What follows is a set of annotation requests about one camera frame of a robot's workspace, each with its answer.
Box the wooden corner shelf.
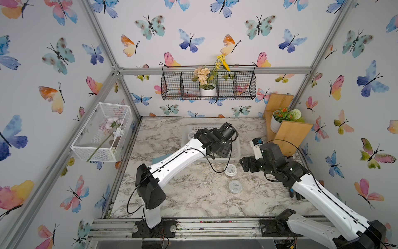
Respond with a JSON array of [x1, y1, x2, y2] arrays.
[[263, 93, 313, 157]]

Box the white plastic perforated basket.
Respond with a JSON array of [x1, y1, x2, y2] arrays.
[[181, 124, 241, 163]]

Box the black wire wall basket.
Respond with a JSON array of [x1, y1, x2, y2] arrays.
[[161, 65, 257, 100]]

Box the blue black work glove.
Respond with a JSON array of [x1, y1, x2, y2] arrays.
[[289, 188, 305, 200]]

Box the white pot beige flowers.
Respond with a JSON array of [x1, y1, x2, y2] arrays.
[[192, 54, 231, 97]]

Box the pink artificial flower stem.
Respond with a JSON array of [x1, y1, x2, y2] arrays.
[[87, 117, 124, 162]]

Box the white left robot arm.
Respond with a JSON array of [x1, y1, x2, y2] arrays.
[[133, 122, 239, 229]]

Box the yogurt cup without cap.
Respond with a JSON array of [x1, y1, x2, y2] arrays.
[[229, 180, 243, 194]]

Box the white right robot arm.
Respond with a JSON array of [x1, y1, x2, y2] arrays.
[[239, 138, 387, 249]]

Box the white pot green plant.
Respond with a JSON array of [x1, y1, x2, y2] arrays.
[[271, 107, 305, 133]]

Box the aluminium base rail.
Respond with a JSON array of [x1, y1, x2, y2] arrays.
[[86, 216, 327, 242]]

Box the white wire mesh box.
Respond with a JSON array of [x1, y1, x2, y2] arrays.
[[70, 102, 132, 162]]

